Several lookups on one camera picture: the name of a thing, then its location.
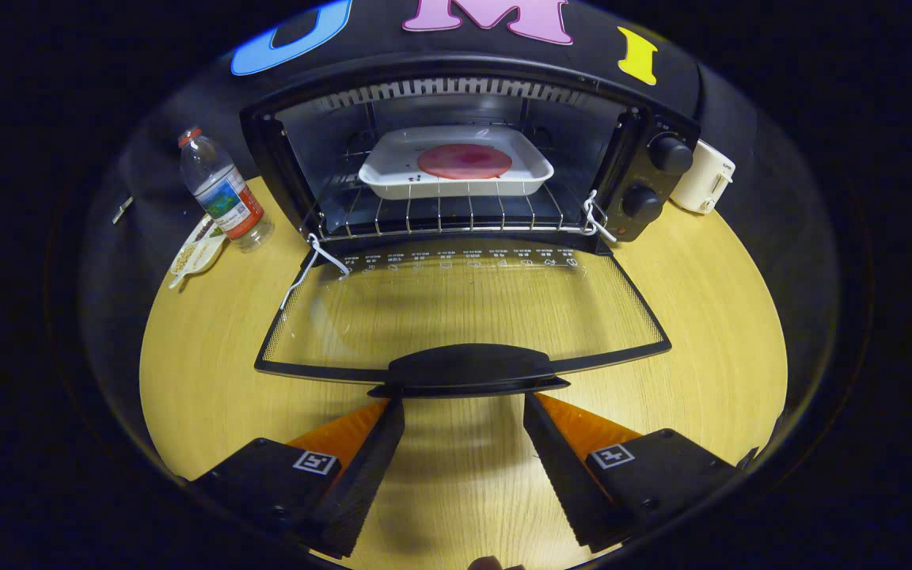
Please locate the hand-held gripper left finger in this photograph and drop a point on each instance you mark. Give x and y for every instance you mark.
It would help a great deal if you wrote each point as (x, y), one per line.
(365, 483)

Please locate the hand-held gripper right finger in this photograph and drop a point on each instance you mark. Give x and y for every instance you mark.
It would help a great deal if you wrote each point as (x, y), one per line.
(567, 483)

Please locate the white square plate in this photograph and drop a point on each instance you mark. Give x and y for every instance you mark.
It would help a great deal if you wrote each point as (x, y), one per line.
(393, 170)

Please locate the black toaster oven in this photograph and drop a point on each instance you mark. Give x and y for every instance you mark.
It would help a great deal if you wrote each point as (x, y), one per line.
(646, 178)

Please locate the round pink ham slice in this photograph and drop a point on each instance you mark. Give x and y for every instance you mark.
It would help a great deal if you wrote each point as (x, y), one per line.
(464, 161)

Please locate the white pop-up toaster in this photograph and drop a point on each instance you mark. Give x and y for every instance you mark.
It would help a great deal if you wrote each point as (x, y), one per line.
(705, 178)

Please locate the white printed packet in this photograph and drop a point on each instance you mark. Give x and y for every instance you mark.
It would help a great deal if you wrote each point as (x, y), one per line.
(195, 253)

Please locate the clear plastic water bottle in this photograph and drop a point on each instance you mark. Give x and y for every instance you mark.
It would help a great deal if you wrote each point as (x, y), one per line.
(222, 194)

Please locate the small silver clip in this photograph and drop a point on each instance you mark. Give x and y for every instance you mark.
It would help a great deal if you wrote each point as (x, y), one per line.
(123, 210)

